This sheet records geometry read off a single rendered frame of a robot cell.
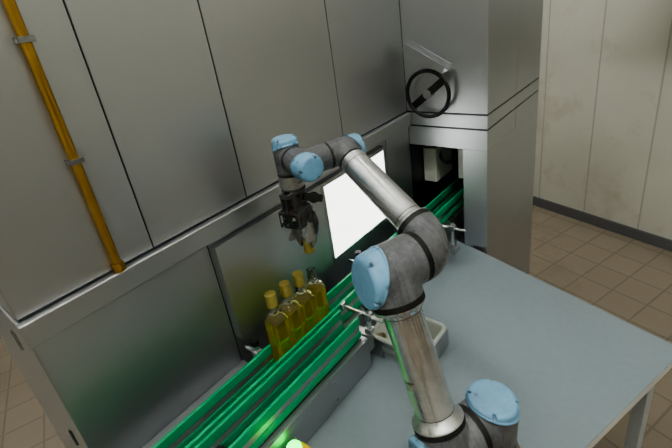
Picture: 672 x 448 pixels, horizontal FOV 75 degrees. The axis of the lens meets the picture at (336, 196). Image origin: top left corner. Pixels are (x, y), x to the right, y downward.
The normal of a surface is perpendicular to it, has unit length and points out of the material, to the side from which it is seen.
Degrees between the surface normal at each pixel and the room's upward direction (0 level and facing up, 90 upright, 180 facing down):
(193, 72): 90
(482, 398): 7
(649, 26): 90
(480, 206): 90
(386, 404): 0
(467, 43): 90
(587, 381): 0
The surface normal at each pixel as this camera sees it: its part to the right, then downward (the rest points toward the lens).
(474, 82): -0.61, 0.40
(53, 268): 0.78, 0.16
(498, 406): -0.02, -0.91
